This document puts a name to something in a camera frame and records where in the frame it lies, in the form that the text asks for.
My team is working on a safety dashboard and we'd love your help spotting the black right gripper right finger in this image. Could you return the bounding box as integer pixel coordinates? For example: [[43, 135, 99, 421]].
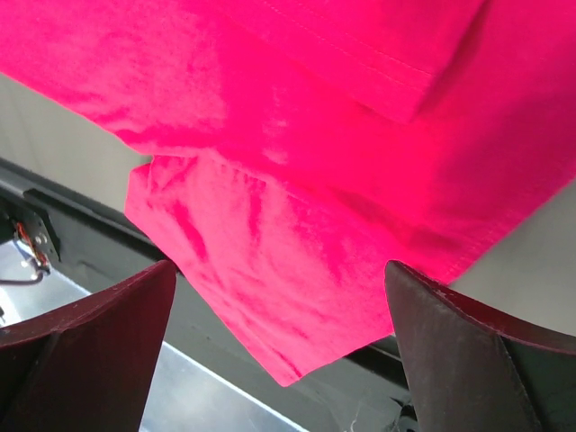
[[384, 262, 575, 431]]

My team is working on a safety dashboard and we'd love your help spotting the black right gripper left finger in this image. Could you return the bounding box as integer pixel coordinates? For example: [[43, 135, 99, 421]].
[[1, 261, 176, 431]]

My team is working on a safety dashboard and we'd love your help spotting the red t shirt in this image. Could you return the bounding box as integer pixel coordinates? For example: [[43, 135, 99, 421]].
[[1, 1, 575, 386]]

